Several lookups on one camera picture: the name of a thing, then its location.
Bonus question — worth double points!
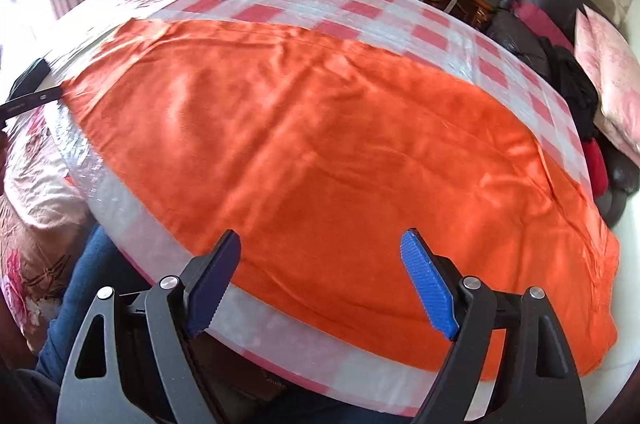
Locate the orange pants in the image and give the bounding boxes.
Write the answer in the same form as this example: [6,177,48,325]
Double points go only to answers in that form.
[63,19,620,374]

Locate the window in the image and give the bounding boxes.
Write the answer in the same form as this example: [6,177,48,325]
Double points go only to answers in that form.
[1,0,54,60]

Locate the blue jeans leg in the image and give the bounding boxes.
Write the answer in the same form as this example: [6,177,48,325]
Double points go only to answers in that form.
[34,223,151,387]

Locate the red white checkered cloth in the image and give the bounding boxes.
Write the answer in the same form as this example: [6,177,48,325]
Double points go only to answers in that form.
[48,0,591,415]

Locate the red garment on sofa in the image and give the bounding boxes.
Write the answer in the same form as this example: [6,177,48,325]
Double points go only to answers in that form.
[582,138,608,199]

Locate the black garment on sofa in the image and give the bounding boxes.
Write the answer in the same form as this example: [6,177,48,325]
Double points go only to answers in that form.
[539,36,599,141]

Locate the pink satin cushion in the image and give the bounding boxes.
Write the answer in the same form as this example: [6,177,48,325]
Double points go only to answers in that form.
[574,5,640,165]

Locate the magenta garment on sofa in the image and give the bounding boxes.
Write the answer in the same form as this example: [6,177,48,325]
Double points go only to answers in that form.
[511,1,574,52]

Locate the black leather sofa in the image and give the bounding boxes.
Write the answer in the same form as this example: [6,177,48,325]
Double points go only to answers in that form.
[486,0,639,228]

